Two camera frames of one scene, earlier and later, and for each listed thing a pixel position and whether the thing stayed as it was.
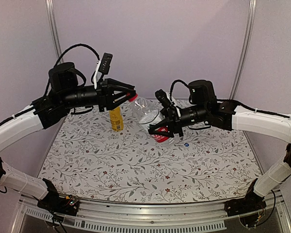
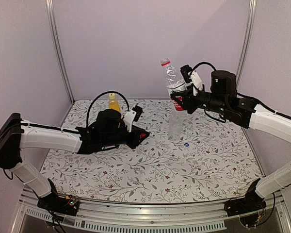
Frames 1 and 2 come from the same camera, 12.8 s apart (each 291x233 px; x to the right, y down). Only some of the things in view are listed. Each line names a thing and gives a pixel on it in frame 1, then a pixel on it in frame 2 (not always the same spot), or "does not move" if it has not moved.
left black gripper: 106,99 to 135,141
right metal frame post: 252,5 does not move
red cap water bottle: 149,113 to 174,83
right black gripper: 172,120 to 188,103
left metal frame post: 54,27 does not move
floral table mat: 91,163 does not move
